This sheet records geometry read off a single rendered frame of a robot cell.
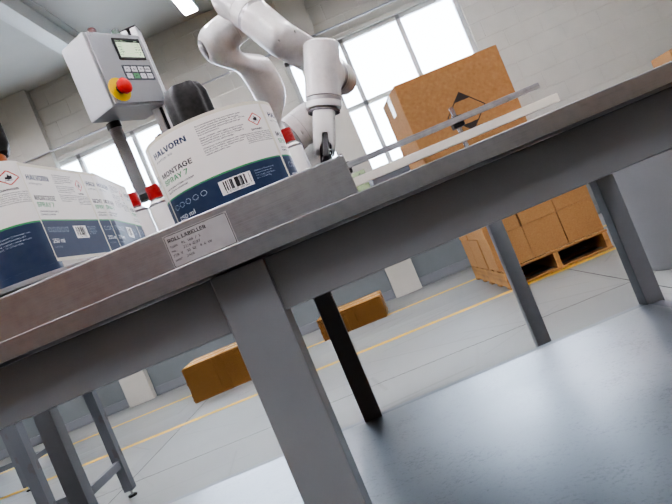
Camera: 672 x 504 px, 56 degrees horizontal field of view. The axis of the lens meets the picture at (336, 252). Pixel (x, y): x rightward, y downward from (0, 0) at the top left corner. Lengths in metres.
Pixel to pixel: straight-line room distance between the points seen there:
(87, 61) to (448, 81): 0.90
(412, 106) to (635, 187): 2.05
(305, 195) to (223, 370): 4.90
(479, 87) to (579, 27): 5.84
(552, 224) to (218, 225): 4.25
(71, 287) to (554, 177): 0.53
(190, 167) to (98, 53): 0.78
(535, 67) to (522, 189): 6.66
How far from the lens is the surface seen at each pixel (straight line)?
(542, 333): 2.79
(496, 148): 0.64
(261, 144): 0.90
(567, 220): 4.87
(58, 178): 1.05
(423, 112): 1.72
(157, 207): 1.50
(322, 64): 1.48
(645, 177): 3.56
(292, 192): 0.69
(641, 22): 7.81
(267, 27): 1.59
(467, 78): 1.77
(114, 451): 3.55
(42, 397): 0.74
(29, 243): 0.93
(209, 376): 5.58
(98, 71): 1.61
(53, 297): 0.75
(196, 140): 0.88
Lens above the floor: 0.79
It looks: 1 degrees down
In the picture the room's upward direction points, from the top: 23 degrees counter-clockwise
